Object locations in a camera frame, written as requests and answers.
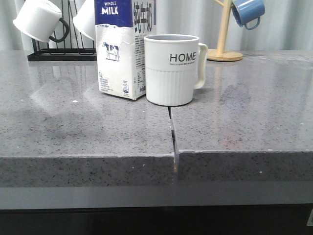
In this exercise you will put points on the whole milk carton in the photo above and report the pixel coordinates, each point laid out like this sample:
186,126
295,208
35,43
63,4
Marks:
120,27

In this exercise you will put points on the white HOME mug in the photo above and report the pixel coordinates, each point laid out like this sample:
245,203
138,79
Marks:
174,68

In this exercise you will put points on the wooden mug tree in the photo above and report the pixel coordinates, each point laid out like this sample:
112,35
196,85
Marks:
220,54

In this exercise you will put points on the right white hanging mug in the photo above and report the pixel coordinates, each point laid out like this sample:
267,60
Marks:
84,21

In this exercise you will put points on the white hanging mug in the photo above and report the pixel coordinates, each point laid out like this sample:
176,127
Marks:
84,21
38,19

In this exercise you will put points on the blue enamel mug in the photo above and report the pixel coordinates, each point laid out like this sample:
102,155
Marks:
245,11

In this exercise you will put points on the left white hanging mug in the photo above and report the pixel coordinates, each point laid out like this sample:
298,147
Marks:
38,19

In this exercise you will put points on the black wire mug rack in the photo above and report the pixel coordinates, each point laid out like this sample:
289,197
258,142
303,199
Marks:
75,47

